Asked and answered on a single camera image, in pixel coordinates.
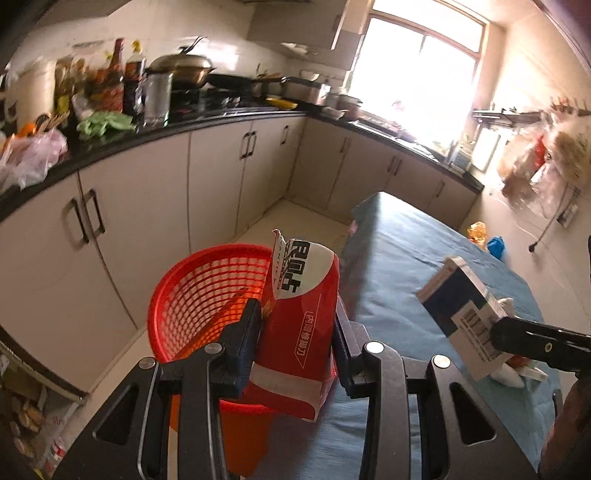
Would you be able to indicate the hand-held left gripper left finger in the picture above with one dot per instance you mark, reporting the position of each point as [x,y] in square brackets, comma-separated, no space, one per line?
[247,341]

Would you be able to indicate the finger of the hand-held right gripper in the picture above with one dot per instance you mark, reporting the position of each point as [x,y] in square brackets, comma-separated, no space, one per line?
[540,341]

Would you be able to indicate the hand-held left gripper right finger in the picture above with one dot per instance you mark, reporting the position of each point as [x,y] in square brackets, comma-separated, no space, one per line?
[344,360]

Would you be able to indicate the red and white paper package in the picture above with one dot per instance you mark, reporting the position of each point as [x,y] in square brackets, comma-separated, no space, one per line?
[295,341]

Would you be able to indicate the red plastic basket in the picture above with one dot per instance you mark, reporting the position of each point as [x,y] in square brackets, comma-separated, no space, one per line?
[194,286]

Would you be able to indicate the blue and white carton box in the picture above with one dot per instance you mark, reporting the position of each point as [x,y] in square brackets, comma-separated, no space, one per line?
[457,295]

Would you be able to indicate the person's right forearm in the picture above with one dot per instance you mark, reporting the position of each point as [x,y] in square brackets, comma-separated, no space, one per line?
[572,415]

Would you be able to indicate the crumpled white tissue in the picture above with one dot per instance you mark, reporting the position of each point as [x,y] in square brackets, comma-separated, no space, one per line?
[510,376]

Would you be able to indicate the blue tablecloth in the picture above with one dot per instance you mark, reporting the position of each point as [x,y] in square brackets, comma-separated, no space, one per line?
[406,277]

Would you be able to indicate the blue plastic bag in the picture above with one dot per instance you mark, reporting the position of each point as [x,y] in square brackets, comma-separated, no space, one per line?
[496,247]

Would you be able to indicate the yellow plastic bag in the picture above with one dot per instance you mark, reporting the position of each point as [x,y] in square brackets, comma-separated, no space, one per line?
[478,234]

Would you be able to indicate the white kitchen base cabinets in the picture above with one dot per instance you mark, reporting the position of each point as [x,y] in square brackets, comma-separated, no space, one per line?
[152,194]

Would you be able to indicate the hanging plastic bags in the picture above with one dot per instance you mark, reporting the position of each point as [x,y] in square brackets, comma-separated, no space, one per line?
[545,157]

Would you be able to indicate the black kitchen countertop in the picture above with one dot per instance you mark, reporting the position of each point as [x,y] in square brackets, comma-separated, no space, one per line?
[221,117]

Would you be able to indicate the yellow tray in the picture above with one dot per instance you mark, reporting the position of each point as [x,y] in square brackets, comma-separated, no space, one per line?
[281,103]

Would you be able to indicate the clear glass jar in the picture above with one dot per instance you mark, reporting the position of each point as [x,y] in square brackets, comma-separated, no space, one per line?
[157,101]

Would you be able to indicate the stainless steel pot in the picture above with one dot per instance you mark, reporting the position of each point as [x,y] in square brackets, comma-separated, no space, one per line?
[304,90]

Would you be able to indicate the black frying pan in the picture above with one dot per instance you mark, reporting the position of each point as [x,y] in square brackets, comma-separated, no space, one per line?
[240,82]

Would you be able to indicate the green cloth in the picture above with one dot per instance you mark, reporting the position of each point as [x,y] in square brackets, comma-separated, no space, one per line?
[104,122]

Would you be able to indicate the steel wok with lid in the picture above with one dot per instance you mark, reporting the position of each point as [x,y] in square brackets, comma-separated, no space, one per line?
[180,67]

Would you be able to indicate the dark soy sauce bottle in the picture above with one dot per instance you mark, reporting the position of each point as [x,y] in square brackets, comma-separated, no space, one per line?
[135,78]

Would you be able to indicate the pink plastic bag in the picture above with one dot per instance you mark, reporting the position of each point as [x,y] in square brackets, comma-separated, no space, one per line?
[27,154]

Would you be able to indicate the window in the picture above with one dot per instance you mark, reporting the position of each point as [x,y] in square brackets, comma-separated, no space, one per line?
[415,78]

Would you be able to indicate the red label sauce bottle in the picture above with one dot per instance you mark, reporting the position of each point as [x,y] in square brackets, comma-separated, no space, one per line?
[113,78]

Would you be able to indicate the range hood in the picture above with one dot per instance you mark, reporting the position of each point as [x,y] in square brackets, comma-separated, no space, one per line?
[300,32]

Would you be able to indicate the white rice cooker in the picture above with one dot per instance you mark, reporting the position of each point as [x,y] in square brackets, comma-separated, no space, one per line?
[32,92]

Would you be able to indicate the metal wall rack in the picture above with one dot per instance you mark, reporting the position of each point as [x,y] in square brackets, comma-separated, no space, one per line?
[503,115]

